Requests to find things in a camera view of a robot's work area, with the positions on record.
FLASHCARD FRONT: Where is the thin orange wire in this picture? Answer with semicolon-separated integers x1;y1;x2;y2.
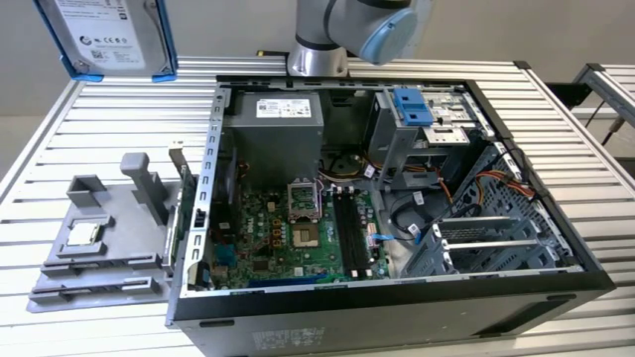
438;177;456;205

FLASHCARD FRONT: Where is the grey parts rack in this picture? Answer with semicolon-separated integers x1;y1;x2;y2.
25;151;182;314

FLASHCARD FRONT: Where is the orange yellow power wire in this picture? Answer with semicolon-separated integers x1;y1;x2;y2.
473;169;540;204

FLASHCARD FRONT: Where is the blue expansion slot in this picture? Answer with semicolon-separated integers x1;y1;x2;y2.
246;274;328;289

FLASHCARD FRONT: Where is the grey power supply unit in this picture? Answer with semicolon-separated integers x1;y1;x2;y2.
228;91;326;187

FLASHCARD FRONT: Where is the black case fan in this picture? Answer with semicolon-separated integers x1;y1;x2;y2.
217;147;244;228

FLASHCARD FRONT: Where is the black RAM slot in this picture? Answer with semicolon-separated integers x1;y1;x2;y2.
332;187;354;279
344;187;366;279
338;187;360;279
350;187;374;279

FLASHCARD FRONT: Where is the aluminium frame rail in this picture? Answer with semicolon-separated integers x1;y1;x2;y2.
572;62;635;129

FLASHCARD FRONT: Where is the grey drive cage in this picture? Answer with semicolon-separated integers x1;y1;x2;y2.
365;87;480;190

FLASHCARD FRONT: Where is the metal locking lever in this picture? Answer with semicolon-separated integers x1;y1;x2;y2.
318;179;330;224

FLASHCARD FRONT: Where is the black PC case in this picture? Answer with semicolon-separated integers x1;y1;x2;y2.
164;74;616;357

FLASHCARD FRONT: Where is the grey disk bay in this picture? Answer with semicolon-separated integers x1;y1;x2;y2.
404;213;584;279

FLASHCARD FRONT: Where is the CPU socket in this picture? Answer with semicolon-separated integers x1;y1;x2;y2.
290;222;324;251

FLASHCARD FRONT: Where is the hard disk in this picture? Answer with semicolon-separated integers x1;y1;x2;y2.
33;0;180;83

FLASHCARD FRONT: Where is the metal socket cover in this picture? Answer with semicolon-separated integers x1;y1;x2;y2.
288;181;324;221

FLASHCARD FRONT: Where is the black frame bracket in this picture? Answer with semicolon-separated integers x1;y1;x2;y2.
544;82;595;109

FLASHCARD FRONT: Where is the blue plastic drive latch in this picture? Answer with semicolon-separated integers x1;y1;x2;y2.
401;106;436;127
390;88;428;111

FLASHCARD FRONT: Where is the yellow white wire bundle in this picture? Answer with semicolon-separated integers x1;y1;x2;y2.
318;169;370;185

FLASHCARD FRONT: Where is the green graphics card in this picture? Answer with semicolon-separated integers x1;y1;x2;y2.
166;139;204;271

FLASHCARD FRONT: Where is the black wire light blue plug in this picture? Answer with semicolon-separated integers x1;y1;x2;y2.
369;232;422;246

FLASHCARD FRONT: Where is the silver CPU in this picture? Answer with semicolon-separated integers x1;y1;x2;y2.
65;222;102;247

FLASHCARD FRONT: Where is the black looped cable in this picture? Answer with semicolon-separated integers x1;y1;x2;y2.
389;190;445;245

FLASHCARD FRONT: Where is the green motherboard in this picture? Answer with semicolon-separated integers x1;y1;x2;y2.
210;184;393;291

